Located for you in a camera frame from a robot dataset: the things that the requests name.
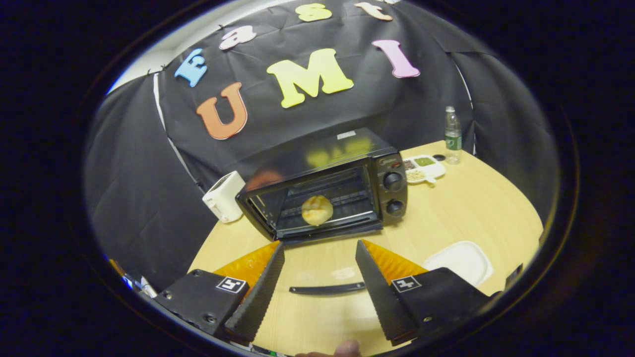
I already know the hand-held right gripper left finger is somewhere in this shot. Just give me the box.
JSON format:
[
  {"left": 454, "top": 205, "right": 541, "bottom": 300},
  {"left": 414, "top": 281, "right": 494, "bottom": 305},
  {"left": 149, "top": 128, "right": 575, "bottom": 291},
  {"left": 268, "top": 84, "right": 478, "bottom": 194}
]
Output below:
[{"left": 154, "top": 241, "right": 286, "bottom": 343}]

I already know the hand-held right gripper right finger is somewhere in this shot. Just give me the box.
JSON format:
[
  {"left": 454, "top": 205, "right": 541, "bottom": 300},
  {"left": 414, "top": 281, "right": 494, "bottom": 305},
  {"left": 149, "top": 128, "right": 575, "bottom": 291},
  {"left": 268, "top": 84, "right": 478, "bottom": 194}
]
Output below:
[{"left": 355, "top": 239, "right": 497, "bottom": 347}]

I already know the black electric oven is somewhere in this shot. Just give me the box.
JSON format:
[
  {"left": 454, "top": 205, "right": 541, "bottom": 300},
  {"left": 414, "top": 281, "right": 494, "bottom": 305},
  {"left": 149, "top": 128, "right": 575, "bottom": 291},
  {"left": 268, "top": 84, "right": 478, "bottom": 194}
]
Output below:
[{"left": 235, "top": 127, "right": 408, "bottom": 296}]

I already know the golden bread bun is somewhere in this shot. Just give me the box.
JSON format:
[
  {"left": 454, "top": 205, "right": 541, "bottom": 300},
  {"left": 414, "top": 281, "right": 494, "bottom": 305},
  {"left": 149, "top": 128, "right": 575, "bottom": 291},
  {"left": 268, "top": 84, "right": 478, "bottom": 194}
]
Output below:
[{"left": 301, "top": 195, "right": 334, "bottom": 227}]

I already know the white square plate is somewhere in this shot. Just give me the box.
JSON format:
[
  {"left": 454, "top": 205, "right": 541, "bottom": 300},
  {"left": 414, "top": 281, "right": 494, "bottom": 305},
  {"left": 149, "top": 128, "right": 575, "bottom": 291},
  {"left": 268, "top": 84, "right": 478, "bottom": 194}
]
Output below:
[{"left": 422, "top": 241, "right": 494, "bottom": 287}]

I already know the white toaster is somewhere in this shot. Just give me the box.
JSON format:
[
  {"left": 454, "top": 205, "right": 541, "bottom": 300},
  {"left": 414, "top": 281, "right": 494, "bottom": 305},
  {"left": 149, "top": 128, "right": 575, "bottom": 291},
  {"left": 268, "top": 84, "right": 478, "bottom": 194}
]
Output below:
[{"left": 202, "top": 171, "right": 246, "bottom": 224}]

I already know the white divided snack dish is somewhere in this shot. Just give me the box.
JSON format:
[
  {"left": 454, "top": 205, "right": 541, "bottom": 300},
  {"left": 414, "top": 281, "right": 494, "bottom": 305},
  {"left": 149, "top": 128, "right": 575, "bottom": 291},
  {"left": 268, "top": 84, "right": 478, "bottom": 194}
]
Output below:
[{"left": 403, "top": 154, "right": 446, "bottom": 184}]

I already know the clear plastic water bottle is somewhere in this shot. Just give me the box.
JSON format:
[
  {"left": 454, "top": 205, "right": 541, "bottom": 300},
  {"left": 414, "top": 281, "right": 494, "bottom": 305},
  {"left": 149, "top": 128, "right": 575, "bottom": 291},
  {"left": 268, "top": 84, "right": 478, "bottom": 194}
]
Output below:
[{"left": 444, "top": 106, "right": 462, "bottom": 165}]

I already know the black bracket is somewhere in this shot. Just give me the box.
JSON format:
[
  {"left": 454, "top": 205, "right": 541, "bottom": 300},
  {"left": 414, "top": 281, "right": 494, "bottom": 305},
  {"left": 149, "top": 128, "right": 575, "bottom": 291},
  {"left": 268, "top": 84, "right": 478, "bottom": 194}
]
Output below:
[{"left": 505, "top": 263, "right": 524, "bottom": 291}]

